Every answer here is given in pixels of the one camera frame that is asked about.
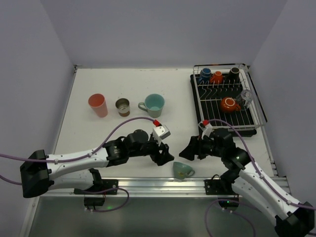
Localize aluminium mounting rail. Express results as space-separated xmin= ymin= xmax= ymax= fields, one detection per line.
xmin=32 ymin=175 xmax=292 ymax=197

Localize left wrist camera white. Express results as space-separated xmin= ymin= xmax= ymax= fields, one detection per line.
xmin=152 ymin=120 xmax=171 ymax=146

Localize red glazed round cup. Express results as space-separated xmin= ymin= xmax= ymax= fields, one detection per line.
xmin=220 ymin=97 xmax=241 ymax=113

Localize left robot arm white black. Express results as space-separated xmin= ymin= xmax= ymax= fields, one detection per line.
xmin=20 ymin=126 xmax=174 ymax=198

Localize pink plastic cup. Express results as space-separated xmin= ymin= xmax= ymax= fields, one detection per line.
xmin=88 ymin=93 xmax=108 ymax=118

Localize black drip tray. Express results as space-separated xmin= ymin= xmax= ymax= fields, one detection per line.
xmin=190 ymin=74 xmax=258 ymax=137

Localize clear glass cup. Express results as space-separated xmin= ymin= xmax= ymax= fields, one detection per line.
xmin=236 ymin=89 xmax=253 ymax=110

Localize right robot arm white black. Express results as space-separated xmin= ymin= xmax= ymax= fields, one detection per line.
xmin=179 ymin=128 xmax=315 ymax=237

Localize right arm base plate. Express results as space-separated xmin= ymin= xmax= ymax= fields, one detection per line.
xmin=204 ymin=174 xmax=236 ymax=196

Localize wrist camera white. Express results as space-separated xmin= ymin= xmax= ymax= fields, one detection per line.
xmin=152 ymin=120 xmax=171 ymax=146
xmin=198 ymin=120 xmax=213 ymax=138

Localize steel cup with cork base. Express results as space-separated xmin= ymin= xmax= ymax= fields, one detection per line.
xmin=115 ymin=98 xmax=130 ymax=117

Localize orange cup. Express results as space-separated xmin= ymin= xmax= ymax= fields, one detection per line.
xmin=210 ymin=71 xmax=224 ymax=84

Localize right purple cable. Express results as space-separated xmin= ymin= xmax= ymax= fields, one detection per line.
xmin=205 ymin=119 xmax=316 ymax=237

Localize wire dish rack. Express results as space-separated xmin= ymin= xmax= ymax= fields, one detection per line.
xmin=190 ymin=63 xmax=268 ymax=135

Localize pale green mug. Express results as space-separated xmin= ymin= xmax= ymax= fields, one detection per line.
xmin=138 ymin=94 xmax=165 ymax=119
xmin=172 ymin=161 xmax=195 ymax=180

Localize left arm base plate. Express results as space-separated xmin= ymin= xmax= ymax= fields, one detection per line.
xmin=74 ymin=179 xmax=119 ymax=195

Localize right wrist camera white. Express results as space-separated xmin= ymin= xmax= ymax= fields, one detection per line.
xmin=198 ymin=120 xmax=213 ymax=138

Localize blue cup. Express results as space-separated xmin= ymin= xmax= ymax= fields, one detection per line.
xmin=198 ymin=68 xmax=212 ymax=82

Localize black cup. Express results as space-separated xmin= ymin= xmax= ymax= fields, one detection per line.
xmin=227 ymin=67 xmax=240 ymax=81

